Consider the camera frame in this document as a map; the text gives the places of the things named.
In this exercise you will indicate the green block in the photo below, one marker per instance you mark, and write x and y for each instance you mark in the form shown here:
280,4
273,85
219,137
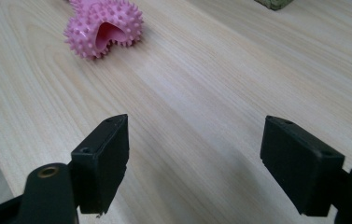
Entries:
274,3

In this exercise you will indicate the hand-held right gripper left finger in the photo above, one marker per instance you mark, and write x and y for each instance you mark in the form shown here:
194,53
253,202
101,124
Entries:
102,168

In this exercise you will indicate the pink spiky rubber toy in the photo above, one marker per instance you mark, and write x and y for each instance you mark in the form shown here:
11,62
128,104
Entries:
102,28

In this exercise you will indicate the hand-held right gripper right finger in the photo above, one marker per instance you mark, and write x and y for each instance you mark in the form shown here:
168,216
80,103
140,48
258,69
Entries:
301,168

